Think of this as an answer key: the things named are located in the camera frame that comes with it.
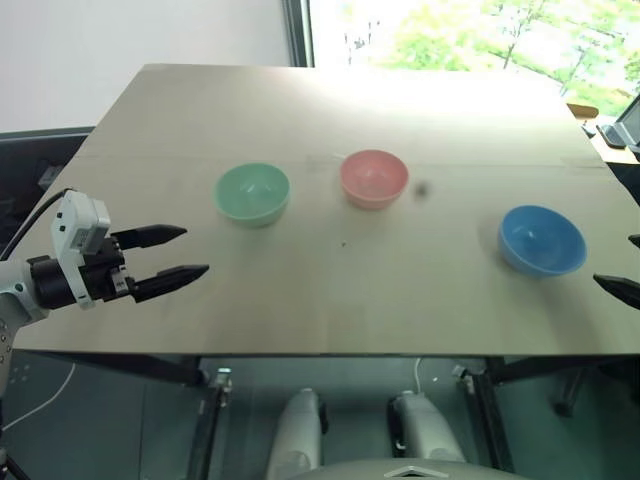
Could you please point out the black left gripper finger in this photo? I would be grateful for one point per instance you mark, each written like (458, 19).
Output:
(170, 280)
(155, 234)

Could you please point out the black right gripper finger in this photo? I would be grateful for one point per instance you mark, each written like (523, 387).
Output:
(620, 289)
(635, 239)

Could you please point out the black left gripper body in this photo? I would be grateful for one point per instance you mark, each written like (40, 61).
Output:
(102, 272)

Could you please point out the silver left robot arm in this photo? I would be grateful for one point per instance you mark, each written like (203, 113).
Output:
(20, 295)

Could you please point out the blue bowl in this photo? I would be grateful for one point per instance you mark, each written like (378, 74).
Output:
(541, 240)

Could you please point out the green bowl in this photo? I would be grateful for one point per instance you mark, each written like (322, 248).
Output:
(252, 192)

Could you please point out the dark monitor on desk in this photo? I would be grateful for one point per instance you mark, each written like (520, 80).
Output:
(625, 127)

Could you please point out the silver left robot leg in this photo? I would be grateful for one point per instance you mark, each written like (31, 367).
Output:
(295, 430)

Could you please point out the silver robot leg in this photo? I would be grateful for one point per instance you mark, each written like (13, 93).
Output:
(425, 425)
(295, 430)

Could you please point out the red bowl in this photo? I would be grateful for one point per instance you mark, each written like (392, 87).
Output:
(373, 177)

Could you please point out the silver right robot leg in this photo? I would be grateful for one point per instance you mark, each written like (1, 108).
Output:
(425, 425)

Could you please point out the grey robot torso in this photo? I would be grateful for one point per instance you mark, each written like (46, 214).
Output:
(400, 470)

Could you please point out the black table frame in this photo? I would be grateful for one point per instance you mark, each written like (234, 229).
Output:
(492, 400)

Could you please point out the dark window frame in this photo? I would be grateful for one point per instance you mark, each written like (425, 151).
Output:
(301, 32)

